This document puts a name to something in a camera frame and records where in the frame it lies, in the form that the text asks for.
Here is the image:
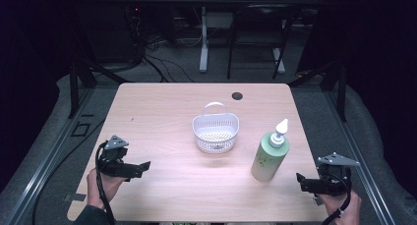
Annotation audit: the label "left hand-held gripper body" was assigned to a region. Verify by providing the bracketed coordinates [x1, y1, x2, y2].
[97, 135, 133, 179]

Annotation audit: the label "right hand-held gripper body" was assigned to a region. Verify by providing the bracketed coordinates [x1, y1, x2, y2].
[315, 151, 361, 197]

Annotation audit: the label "person's left hand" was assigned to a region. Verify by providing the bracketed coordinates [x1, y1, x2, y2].
[86, 168, 128, 210]

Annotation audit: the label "person's right hand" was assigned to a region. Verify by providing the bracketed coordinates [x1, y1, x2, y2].
[316, 189, 363, 225]

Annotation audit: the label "green pump bottle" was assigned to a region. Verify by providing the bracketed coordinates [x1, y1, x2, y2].
[250, 118, 291, 183]

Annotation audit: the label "grey tape strip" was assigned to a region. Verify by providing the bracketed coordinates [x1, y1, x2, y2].
[63, 193, 88, 202]

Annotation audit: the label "white plastic basket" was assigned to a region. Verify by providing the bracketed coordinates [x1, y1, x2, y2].
[192, 101, 241, 154]

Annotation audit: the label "dark equipment rack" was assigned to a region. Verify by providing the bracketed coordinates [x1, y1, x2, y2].
[78, 2, 146, 64]

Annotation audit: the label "black chair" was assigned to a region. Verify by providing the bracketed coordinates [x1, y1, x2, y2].
[226, 4, 298, 81]

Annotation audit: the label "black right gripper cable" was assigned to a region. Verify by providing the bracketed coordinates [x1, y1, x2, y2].
[322, 174, 353, 225]

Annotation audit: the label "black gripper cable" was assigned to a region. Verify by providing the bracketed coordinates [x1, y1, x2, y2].
[322, 174, 353, 225]
[94, 141, 116, 225]

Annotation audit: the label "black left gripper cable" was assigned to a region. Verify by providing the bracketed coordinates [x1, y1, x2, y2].
[94, 141, 116, 225]

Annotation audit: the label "aluminium floor rail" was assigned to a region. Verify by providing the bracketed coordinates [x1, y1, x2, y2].
[4, 86, 96, 225]
[323, 86, 399, 225]

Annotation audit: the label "black metal frame stand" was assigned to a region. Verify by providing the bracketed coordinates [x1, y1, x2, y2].
[66, 52, 131, 120]
[287, 56, 349, 123]

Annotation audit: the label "black floor cables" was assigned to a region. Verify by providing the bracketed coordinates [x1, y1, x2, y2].
[107, 31, 198, 84]

